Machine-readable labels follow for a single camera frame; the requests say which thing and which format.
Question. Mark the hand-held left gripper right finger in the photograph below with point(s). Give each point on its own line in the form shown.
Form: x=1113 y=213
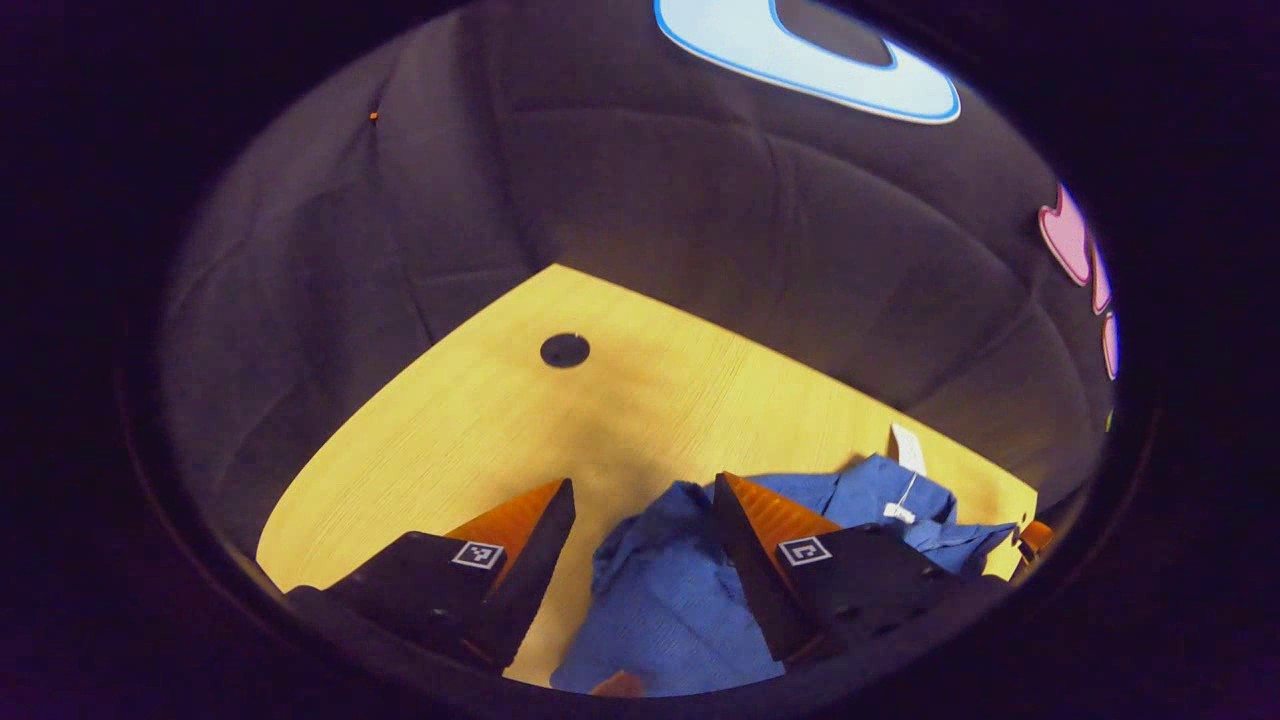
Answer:
x=755 y=580

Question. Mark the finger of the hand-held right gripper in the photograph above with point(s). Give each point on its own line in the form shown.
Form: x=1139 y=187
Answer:
x=1035 y=537

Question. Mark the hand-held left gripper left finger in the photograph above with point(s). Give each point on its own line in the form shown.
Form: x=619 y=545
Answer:
x=525 y=590

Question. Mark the black backdrop cloth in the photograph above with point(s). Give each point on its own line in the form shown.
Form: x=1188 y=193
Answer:
x=650 y=200

